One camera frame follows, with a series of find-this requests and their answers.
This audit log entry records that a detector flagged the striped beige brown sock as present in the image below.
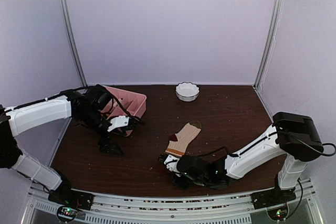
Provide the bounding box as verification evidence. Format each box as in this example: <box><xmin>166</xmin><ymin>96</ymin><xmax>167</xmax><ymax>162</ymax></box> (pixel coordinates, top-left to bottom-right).
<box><xmin>163</xmin><ymin>121</ymin><xmax>202</xmax><ymax>157</ymax></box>

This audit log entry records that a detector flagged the right aluminium corner post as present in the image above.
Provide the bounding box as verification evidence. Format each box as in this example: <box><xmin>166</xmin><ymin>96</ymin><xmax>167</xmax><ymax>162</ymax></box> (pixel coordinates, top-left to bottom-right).
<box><xmin>254</xmin><ymin>0</ymin><xmax>283</xmax><ymax>91</ymax></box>

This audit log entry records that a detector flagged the white scalloped ceramic bowl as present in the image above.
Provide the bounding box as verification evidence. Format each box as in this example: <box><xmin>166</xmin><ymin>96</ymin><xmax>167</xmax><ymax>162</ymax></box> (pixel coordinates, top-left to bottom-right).
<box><xmin>175</xmin><ymin>82</ymin><xmax>200</xmax><ymax>102</ymax></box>

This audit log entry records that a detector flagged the left aluminium corner post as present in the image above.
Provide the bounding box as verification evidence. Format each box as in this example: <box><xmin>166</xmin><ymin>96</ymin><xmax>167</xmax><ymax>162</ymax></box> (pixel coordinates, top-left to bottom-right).
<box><xmin>60</xmin><ymin>0</ymin><xmax>87</xmax><ymax>86</ymax></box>

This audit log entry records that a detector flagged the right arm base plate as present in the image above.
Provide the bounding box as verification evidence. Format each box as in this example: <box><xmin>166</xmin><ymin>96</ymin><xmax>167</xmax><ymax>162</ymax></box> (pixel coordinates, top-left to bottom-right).
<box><xmin>251</xmin><ymin>188</ymin><xmax>296</xmax><ymax>209</ymax></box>

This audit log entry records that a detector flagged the aluminium corner post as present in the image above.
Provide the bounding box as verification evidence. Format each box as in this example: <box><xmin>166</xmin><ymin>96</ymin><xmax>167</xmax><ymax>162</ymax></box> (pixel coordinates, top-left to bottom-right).
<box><xmin>60</xmin><ymin>0</ymin><xmax>87</xmax><ymax>86</ymax></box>
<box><xmin>254</xmin><ymin>0</ymin><xmax>283</xmax><ymax>91</ymax></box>

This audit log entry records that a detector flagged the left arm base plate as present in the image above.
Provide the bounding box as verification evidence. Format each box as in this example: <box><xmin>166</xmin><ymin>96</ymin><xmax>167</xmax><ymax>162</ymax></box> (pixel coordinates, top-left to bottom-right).
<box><xmin>48</xmin><ymin>182</ymin><xmax>94</xmax><ymax>210</ymax></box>

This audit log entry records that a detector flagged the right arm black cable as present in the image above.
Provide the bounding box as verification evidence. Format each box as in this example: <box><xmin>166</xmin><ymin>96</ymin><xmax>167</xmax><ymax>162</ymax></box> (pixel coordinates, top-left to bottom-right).
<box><xmin>199</xmin><ymin>129</ymin><xmax>336</xmax><ymax>159</ymax></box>

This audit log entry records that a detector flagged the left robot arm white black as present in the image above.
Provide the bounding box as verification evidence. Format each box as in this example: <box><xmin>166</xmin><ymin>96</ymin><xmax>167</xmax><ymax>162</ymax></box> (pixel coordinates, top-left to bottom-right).
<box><xmin>1</xmin><ymin>84</ymin><xmax>142</xmax><ymax>205</ymax></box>

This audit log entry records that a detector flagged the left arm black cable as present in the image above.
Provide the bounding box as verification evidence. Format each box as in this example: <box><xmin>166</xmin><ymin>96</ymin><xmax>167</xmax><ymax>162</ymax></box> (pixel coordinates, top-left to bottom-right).
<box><xmin>73</xmin><ymin>87</ymin><xmax>145</xmax><ymax>127</ymax></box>

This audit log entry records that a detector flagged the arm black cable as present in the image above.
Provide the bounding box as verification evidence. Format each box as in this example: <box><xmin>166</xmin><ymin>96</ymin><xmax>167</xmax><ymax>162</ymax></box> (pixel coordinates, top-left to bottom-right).
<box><xmin>73</xmin><ymin>87</ymin><xmax>145</xmax><ymax>127</ymax></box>
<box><xmin>199</xmin><ymin>129</ymin><xmax>336</xmax><ymax>159</ymax></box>

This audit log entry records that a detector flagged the pink divided organizer tray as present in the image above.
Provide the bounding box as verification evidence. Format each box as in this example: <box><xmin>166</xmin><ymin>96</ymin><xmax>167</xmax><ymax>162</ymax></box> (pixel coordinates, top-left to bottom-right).
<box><xmin>103</xmin><ymin>85</ymin><xmax>147</xmax><ymax>138</ymax></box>

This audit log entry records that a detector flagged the aluminium front table rail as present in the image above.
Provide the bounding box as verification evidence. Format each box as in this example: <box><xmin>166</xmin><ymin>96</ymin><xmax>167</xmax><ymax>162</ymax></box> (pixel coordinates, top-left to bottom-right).
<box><xmin>22</xmin><ymin>178</ymin><xmax>325</xmax><ymax>224</ymax></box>

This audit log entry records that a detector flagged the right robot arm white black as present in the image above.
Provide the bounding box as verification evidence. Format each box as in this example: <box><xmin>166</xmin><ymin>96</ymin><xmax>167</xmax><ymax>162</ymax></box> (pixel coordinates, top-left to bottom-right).
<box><xmin>159</xmin><ymin>112</ymin><xmax>324</xmax><ymax>204</ymax></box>

